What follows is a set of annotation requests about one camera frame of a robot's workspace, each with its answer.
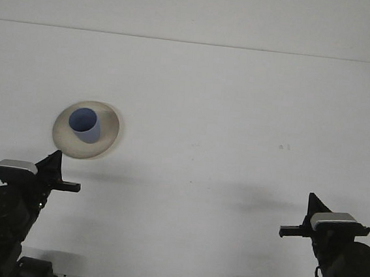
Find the pale round plate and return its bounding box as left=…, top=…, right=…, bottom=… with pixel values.
left=50, top=96, right=125, bottom=164

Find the pale blue cup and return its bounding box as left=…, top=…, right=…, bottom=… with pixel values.
left=66, top=106, right=104, bottom=145

